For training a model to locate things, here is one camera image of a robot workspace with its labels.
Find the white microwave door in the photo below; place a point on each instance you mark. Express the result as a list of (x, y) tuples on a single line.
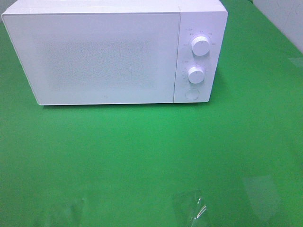
[(81, 59)]

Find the round microwave door button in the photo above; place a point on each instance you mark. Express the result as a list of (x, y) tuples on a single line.
[(192, 94)]

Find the white microwave knob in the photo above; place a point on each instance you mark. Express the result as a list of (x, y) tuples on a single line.
[(200, 45), (196, 75)]

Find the green table cloth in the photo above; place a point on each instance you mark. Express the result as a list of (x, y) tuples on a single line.
[(236, 161)]

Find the white microwave oven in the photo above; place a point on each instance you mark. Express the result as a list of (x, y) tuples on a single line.
[(197, 17)]

